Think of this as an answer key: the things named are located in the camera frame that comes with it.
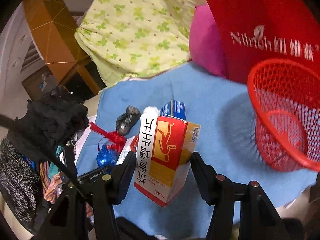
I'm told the blue bed blanket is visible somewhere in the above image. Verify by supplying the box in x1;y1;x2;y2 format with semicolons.
85;63;317;239

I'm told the magenta pillow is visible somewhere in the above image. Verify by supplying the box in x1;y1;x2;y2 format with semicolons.
189;5;228;78

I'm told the black plastic bag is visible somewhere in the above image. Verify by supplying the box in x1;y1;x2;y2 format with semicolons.
116;106;141;136

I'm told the red paper shopping bag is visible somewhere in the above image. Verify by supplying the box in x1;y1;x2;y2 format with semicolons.
206;0;319;83

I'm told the blue toothpaste box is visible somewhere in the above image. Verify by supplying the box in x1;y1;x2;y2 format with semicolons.
160;100;186;120

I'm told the black white dotted garment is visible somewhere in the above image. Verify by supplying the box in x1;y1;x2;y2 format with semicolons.
1;137;42;228

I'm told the red mesh ribbon wrap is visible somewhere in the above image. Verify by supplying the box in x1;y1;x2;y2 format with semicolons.
89;122;139;154

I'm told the black clothing pile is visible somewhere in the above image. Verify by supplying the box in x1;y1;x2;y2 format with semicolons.
7;86;88;163

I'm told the striped colourful scarf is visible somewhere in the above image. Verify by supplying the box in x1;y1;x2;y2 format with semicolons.
39;161;62;204

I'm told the green clover pattern quilt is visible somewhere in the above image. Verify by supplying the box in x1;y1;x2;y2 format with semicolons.
75;0;206;87

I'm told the orange wooden column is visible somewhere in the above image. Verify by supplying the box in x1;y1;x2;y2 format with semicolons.
23;0;102;95

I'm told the red yellow medicine box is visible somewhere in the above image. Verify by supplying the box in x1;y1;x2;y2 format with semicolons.
134;113;201;207

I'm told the blue foil wrapper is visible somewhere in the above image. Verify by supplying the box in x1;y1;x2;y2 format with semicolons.
96;140;119;168

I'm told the red mesh waste basket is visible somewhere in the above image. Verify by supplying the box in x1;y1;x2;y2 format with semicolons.
247;59;319;172

